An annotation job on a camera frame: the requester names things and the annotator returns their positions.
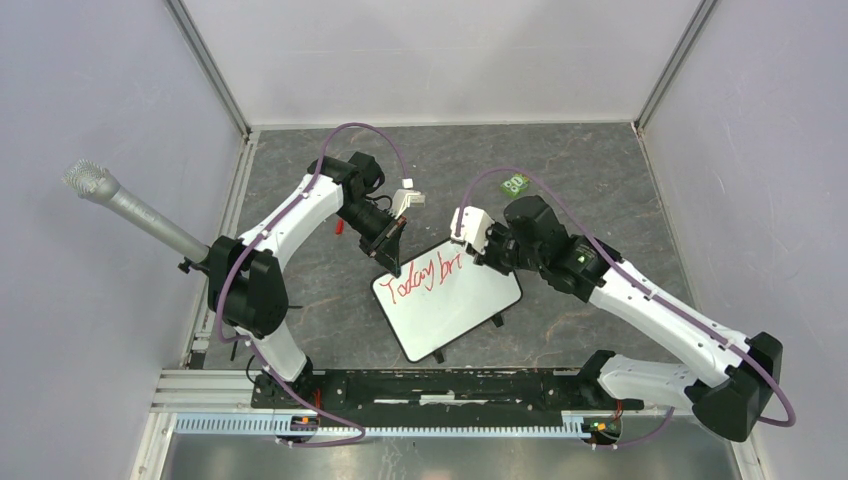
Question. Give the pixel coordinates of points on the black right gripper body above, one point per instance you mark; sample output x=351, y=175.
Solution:
x=502, y=252

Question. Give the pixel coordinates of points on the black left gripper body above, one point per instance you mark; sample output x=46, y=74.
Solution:
x=380, y=234

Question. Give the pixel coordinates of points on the small white whiteboard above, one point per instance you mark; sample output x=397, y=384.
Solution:
x=439, y=296

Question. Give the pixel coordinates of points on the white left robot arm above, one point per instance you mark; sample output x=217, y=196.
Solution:
x=246, y=287

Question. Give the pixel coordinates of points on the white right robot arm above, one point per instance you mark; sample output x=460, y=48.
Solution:
x=723, y=376

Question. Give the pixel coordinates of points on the green toy block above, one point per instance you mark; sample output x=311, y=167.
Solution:
x=515, y=185

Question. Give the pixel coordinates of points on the toothed light blue strip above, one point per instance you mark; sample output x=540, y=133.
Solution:
x=285, y=425

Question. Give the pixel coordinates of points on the silver microphone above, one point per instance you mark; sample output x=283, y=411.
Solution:
x=98, y=185

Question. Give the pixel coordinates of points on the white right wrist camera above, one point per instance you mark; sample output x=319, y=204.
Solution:
x=470, y=227

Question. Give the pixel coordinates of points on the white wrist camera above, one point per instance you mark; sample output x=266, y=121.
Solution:
x=470, y=227
x=405, y=197

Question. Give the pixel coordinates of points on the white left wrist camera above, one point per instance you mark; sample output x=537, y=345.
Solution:
x=405, y=197

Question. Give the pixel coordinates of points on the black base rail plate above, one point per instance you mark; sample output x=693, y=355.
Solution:
x=486, y=397

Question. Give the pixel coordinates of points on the aluminium frame rail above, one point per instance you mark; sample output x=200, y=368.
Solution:
x=216, y=391

